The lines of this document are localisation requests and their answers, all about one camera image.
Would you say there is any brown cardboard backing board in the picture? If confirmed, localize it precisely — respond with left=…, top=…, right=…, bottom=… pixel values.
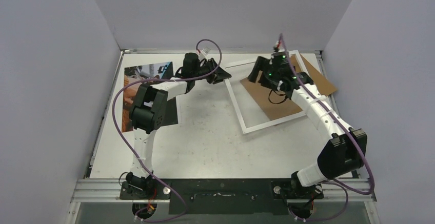
left=240, top=54, right=337, bottom=120

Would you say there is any printed photo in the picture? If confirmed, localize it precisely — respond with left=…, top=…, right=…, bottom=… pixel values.
left=121, top=62, right=179, bottom=132

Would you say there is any aluminium rail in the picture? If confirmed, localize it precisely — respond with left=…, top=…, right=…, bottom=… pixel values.
left=71, top=178, right=377, bottom=203

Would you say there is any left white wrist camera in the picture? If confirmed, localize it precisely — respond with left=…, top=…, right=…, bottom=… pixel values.
left=198, top=47, right=210, bottom=60

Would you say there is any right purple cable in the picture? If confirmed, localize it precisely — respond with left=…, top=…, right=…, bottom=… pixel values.
left=278, top=33, right=376, bottom=223

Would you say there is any white wooden picture frame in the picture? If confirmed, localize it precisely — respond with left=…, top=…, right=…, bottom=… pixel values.
left=222, top=49, right=332, bottom=135

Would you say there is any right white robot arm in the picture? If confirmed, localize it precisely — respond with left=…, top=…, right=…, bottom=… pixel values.
left=247, top=52, right=367, bottom=198

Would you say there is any purple cable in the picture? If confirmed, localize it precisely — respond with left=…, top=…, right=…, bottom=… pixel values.
left=278, top=33, right=376, bottom=223
left=111, top=39, right=223, bottom=223

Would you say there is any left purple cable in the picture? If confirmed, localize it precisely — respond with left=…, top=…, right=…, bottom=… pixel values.
left=111, top=39, right=223, bottom=223

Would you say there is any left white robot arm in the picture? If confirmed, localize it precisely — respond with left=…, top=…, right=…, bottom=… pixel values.
left=126, top=53, right=231, bottom=199

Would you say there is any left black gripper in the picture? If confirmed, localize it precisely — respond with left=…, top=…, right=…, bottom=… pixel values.
left=193, top=59, right=231, bottom=85

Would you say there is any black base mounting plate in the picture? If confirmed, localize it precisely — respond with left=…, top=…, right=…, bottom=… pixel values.
left=119, top=178, right=324, bottom=215

